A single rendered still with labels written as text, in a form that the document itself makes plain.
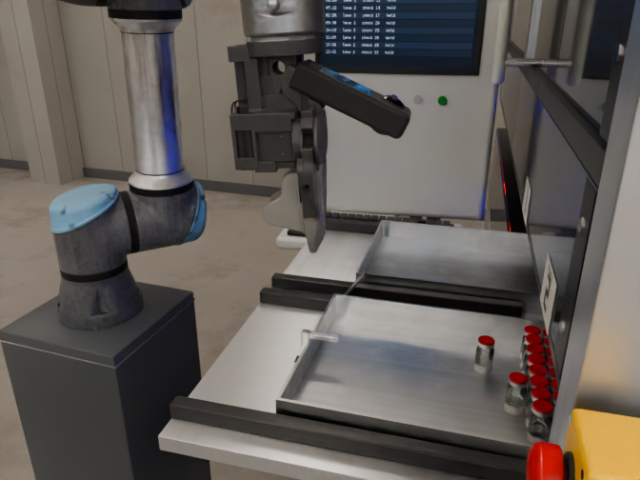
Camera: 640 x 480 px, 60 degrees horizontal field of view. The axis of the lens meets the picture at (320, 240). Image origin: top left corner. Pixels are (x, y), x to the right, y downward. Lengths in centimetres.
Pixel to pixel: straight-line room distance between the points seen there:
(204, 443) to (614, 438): 40
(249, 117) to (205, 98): 386
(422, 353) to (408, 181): 78
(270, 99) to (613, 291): 33
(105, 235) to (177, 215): 13
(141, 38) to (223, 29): 328
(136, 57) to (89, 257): 34
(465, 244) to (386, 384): 50
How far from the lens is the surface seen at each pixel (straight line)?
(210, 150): 444
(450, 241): 115
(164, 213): 103
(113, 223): 102
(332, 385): 71
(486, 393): 73
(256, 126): 53
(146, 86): 99
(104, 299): 106
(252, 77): 54
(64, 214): 102
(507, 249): 115
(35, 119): 503
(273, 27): 51
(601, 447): 46
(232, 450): 64
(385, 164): 148
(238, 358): 77
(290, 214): 56
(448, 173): 148
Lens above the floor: 131
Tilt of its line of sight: 22 degrees down
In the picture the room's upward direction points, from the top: straight up
